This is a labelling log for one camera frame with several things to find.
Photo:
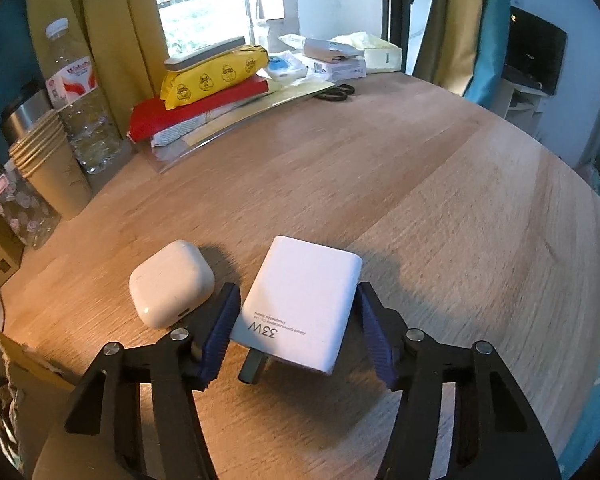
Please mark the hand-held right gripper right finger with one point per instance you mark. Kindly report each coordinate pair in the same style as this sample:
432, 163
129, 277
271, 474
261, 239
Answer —
375, 335

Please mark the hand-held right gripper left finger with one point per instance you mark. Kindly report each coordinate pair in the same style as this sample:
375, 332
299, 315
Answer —
220, 335

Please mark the white power charger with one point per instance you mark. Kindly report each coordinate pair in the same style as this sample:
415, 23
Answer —
305, 300

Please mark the torn cardboard box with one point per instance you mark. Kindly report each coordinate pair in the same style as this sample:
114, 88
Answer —
35, 360

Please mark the white earbuds case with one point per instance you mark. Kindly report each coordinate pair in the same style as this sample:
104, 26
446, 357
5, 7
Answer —
172, 282

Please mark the stack of papers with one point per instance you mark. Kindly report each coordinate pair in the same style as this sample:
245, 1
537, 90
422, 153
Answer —
215, 127

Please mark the red book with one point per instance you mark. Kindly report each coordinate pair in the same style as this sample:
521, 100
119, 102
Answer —
155, 120

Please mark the stack of paper cups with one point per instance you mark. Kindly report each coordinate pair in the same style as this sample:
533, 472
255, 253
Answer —
55, 175

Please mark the clear printed glass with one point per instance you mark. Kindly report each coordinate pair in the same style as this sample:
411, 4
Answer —
22, 215

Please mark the black scissors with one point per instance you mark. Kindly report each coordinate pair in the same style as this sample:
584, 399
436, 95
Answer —
337, 92

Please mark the yellow pencil case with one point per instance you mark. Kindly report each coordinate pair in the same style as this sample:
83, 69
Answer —
210, 80

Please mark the clear water bottle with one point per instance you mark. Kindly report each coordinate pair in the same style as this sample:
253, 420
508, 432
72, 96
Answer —
82, 120

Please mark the white stand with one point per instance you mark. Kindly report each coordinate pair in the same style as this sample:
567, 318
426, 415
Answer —
522, 105

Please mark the blue and white packet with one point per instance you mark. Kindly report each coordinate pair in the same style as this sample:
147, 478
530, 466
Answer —
282, 66

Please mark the pale yellow tissue box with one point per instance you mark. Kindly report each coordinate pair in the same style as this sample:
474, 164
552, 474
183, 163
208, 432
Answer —
380, 55

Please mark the grey flat case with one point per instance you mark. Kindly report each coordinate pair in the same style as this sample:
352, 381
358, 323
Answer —
200, 55

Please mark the steel tumbler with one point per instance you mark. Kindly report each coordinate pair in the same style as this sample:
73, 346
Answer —
25, 110

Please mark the teal curtain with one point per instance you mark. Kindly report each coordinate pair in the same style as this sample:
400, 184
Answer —
490, 40

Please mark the yellow curtain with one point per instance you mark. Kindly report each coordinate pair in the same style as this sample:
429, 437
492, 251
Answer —
445, 25
115, 20

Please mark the black monitor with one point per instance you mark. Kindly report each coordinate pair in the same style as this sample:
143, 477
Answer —
535, 55

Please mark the balcony railing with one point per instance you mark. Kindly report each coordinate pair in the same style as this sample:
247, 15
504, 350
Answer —
250, 10

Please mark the black door frame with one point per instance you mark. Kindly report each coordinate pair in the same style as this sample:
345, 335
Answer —
397, 10

